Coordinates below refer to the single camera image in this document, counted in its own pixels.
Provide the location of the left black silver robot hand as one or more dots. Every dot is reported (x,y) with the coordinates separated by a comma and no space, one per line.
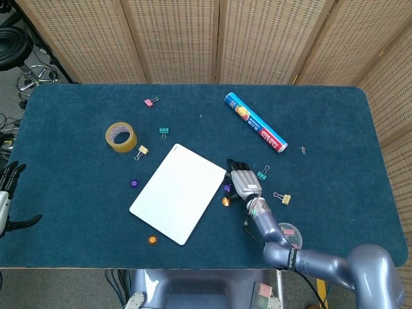
(3,206)

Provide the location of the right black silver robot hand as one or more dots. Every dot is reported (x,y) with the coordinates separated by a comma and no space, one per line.
(246,181)

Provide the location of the purple round magnet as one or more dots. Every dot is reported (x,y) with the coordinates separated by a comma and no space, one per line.
(134,183)
(227,187)

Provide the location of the orange round magnet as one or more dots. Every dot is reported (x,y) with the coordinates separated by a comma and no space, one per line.
(226,201)
(152,239)

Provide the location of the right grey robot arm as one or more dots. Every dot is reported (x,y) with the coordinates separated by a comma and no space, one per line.
(370,267)

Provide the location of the white rectangular board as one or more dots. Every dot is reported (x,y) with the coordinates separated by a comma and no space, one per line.
(177,193)

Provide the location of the green binder clip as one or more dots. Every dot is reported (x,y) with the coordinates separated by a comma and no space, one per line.
(163,130)
(261,175)

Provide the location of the blue plastic food wrap roll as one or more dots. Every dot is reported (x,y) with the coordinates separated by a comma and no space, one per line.
(256,122)

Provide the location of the small metal paper clip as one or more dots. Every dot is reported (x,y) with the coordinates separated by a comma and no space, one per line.
(302,149)

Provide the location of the clear jar of binder clips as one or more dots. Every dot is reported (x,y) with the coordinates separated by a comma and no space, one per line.
(292,232)

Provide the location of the blue carpet table mat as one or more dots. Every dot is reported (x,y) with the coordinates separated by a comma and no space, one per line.
(80,209)

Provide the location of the grey robot torso base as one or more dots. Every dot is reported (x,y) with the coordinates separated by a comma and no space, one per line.
(193,289)

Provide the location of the yellow packing tape roll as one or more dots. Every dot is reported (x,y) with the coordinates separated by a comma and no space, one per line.
(128,147)

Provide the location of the woven wooden folding screen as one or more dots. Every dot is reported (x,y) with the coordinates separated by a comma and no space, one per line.
(177,38)

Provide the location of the black round stool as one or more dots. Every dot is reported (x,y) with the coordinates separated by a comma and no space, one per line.
(13,45)

